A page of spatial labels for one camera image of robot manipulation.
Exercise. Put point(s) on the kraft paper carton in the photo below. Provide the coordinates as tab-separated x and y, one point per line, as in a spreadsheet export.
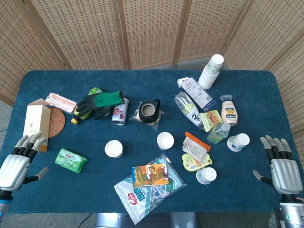
36	118

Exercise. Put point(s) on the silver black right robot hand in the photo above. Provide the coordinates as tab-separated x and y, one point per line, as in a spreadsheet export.
285	175

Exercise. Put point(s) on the bamboo folding screen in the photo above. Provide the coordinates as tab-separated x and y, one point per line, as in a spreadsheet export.
152	31

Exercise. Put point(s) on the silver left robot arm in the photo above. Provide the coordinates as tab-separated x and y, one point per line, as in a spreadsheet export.
4	202

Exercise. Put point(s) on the clear water bottle lime label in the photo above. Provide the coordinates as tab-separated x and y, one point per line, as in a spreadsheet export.
217	135

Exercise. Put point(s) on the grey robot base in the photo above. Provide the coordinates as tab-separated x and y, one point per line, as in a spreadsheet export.
175	221

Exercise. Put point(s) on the green bottle yellow cap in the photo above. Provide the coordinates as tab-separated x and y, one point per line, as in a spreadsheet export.
82	116

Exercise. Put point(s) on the blue tablecloth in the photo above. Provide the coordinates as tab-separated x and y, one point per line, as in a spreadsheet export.
95	190

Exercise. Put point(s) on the paper cup blue leaf print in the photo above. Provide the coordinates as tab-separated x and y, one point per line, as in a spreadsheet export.
237	142

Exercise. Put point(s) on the pink white blister pack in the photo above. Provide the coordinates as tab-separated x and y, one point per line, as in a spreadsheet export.
61	102

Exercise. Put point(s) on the yellow green flat pouch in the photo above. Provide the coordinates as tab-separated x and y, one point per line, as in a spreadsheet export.
210	120
190	165

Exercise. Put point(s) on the clear bag of cloths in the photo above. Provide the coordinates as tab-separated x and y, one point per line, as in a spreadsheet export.
137	202

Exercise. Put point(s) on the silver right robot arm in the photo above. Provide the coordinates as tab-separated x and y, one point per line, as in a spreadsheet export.
292	211

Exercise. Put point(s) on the drink can red print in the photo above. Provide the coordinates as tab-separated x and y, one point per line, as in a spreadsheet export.
120	114

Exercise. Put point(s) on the white paper cup blue logo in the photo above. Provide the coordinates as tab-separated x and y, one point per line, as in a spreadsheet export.
165	140

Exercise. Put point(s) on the beige mayonnaise squeeze bottle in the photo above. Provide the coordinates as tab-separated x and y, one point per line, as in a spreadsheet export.
229	114

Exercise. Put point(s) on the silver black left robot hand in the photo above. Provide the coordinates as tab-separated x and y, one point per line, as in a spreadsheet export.
14	171

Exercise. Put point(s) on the green black work glove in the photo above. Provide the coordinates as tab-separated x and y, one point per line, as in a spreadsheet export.
104	99

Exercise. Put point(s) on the stack of paper cups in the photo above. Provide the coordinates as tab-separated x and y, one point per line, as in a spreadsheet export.
210	73

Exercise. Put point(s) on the paper cup blue butterfly print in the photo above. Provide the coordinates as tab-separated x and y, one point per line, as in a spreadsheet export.
206	175

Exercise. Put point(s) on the paper cup green leaf print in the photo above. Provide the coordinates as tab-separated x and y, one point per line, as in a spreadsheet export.
113	148

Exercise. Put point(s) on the black teapot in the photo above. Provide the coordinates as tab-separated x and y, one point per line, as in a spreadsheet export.
148	111

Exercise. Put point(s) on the green tissue pack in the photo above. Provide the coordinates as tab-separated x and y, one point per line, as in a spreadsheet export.
70	161

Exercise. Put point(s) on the round woven rattan coaster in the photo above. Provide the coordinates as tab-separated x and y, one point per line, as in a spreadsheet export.
57	123

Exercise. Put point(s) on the silver orange snack packet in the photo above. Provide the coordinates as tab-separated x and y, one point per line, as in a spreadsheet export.
194	148

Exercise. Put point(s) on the orange blue cookie box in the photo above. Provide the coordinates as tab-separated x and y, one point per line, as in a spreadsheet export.
149	175

